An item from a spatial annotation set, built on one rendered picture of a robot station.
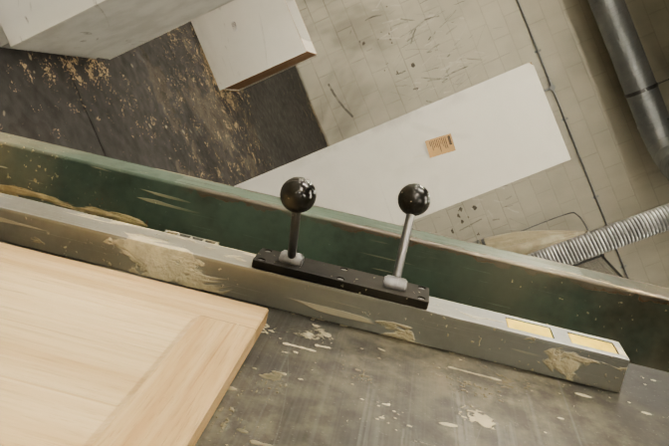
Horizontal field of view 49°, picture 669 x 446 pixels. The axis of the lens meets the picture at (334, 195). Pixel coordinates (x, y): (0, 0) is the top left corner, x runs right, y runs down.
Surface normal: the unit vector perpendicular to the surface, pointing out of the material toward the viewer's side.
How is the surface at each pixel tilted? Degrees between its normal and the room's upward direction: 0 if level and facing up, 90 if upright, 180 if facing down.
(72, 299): 55
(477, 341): 90
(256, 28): 90
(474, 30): 90
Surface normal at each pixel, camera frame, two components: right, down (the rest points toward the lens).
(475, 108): -0.17, 0.12
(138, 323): 0.20, -0.95
